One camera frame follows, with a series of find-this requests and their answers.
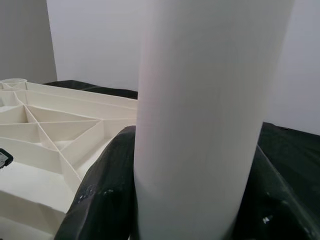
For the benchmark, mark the black table cloth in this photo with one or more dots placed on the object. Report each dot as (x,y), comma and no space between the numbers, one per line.
(287,150)

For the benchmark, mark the white plastic table top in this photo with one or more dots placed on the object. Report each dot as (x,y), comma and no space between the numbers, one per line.
(37,180)

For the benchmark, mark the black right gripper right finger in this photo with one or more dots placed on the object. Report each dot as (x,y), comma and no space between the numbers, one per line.
(270,212)

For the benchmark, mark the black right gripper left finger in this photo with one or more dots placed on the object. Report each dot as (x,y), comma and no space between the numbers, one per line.
(105,200)

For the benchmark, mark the white tapered plastic table leg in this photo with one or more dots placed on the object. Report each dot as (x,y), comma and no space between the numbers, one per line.
(200,112)

